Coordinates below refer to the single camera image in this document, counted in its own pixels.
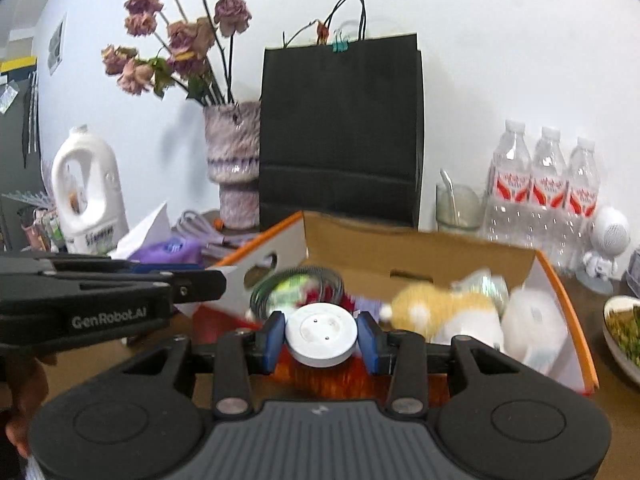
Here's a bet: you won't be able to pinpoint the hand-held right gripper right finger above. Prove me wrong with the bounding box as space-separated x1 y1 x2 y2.
355 311 523 417

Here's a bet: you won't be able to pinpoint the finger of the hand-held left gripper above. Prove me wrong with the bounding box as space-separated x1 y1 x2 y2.
50 257 227 306

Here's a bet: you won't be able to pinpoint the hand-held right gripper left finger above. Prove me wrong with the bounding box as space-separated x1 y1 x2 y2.
117 311 287 420

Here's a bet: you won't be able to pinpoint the white round disc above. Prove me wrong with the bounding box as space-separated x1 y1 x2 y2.
284 302 359 367

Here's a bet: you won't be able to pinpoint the cardboard box orange edges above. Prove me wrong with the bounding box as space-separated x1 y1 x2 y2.
192 210 600 401

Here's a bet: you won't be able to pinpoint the person's left hand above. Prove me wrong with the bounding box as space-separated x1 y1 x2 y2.
5 357 51 461

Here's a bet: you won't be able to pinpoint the purple tissue pack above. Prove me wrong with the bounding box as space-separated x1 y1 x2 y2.
109 202 203 266

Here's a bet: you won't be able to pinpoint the green white packet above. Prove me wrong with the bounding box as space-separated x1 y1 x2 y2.
272 275 321 306

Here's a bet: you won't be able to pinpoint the yellow white plush toy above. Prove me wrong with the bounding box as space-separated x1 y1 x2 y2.
380 282 506 350

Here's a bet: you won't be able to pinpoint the cluttered rack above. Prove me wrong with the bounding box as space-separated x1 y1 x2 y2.
0 187 66 256

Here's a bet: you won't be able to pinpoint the crinkled clear wrapper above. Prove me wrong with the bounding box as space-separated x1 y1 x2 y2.
452 269 511 306

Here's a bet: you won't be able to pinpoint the mottled purple ceramic vase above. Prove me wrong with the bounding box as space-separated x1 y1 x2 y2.
203 101 263 231

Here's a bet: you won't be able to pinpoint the white detergent bottle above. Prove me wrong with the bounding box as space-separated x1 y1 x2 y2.
51 125 130 255

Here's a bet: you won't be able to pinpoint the dark cabinet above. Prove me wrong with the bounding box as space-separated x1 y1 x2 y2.
0 60 43 256

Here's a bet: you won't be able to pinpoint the clear drinking glass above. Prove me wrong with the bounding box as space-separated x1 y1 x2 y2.
435 169 486 233

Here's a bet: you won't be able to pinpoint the white tissue roll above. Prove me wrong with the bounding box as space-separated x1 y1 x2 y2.
500 287 568 376

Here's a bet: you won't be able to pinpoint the metal spoon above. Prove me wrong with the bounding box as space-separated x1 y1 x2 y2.
440 169 458 221

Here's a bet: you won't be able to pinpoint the hanging utensils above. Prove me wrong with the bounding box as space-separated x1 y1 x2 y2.
22 72 41 166

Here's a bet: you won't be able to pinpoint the black paper bag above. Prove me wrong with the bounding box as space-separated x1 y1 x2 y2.
258 0 426 231

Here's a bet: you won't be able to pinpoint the clear water bottle red label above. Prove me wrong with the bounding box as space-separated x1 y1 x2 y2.
530 126 568 256
565 136 600 271
482 120 532 246

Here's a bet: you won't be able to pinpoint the dried pink rose bouquet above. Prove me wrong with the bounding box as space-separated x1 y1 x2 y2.
101 0 252 107

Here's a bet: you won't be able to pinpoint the bowl of green snacks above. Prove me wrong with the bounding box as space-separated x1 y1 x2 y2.
602 296 640 376

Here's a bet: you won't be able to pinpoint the white astronaut figurine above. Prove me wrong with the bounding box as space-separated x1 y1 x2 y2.
575 205 631 295

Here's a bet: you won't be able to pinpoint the black coiled strap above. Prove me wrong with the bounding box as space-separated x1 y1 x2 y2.
249 266 348 322

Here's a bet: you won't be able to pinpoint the purple cable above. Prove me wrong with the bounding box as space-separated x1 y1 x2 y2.
172 210 261 261

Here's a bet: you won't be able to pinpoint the grey wall poster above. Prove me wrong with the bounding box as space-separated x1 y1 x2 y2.
47 12 68 76

